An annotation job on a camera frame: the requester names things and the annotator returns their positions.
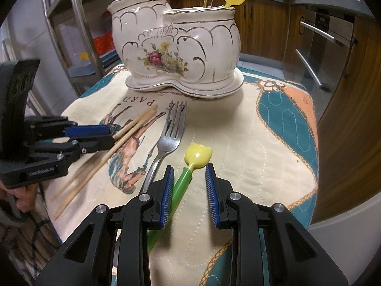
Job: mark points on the light wooden chopstick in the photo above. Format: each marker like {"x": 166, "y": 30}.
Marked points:
{"x": 137, "y": 122}

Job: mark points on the floral ceramic utensil holder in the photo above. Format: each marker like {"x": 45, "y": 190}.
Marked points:
{"x": 178, "y": 44}

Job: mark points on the printed quilted seat cover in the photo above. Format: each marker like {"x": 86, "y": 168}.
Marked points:
{"x": 253, "y": 155}

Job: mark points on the built-in steel oven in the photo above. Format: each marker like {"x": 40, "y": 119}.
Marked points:
{"x": 327, "y": 53}

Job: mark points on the silver metal fork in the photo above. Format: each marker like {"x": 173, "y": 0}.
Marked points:
{"x": 168, "y": 146}

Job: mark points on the crumpled red plastic bag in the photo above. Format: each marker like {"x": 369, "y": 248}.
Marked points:
{"x": 102, "y": 43}

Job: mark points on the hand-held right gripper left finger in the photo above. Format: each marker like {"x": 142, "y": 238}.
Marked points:
{"x": 166, "y": 196}

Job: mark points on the blue flat tray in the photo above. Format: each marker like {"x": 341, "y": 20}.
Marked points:
{"x": 108, "y": 58}

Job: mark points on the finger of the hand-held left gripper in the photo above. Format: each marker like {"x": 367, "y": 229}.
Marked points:
{"x": 98, "y": 144}
{"x": 89, "y": 130}

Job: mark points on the wooden base cabinet with countertop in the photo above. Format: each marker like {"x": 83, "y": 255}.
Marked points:
{"x": 351, "y": 125}

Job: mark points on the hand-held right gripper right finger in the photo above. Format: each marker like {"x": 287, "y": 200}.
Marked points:
{"x": 212, "y": 193}

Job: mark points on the person's plaid clothing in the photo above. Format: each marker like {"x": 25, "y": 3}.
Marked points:
{"x": 26, "y": 244}

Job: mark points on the bundle of wooden chopsticks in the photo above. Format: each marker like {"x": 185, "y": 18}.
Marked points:
{"x": 98, "y": 166}

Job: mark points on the steel shelf rack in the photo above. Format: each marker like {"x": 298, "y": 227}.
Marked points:
{"x": 86, "y": 35}

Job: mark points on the person's left hand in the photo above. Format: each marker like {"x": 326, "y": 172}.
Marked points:
{"x": 25, "y": 198}

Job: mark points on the white refrigerator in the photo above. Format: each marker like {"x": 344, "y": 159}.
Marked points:
{"x": 35, "y": 35}

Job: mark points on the white ceramic holder saucer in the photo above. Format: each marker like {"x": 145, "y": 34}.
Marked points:
{"x": 208, "y": 91}

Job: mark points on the small yellow item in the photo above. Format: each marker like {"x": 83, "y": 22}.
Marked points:
{"x": 84, "y": 56}

